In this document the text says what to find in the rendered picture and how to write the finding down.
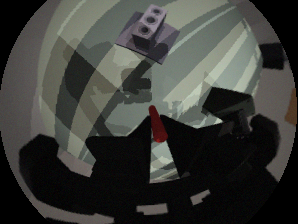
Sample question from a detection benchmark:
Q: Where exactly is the dark red peg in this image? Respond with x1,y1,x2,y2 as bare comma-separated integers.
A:
148,105,168,143

